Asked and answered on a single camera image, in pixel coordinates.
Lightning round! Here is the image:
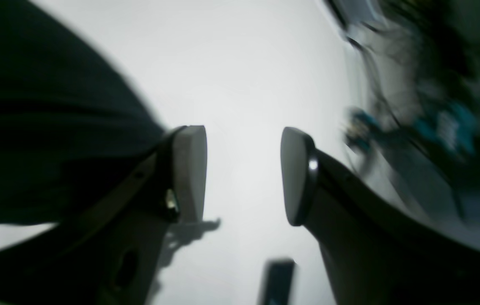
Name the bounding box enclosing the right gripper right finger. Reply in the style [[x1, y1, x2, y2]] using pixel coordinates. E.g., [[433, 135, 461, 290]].
[[280, 127, 480, 305]]

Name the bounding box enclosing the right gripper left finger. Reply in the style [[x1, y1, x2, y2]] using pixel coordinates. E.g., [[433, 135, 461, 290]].
[[0, 126, 207, 305]]

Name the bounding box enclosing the black t-shirt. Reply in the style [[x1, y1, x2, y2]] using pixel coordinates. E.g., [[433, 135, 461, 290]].
[[0, 0, 164, 225]]

